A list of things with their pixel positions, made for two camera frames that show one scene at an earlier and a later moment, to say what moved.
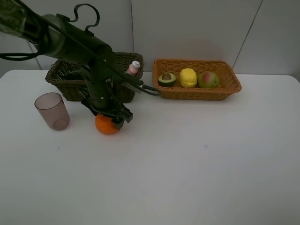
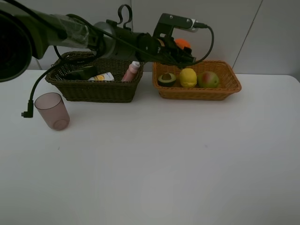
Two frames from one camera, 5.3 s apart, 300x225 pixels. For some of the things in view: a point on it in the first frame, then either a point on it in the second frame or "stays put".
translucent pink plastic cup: x=52 y=107 stays put
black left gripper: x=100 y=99 -> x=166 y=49
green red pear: x=207 y=79 stays put
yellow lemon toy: x=188 y=78 stays put
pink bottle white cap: x=133 y=68 stays put
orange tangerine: x=104 y=124 -> x=182 y=43
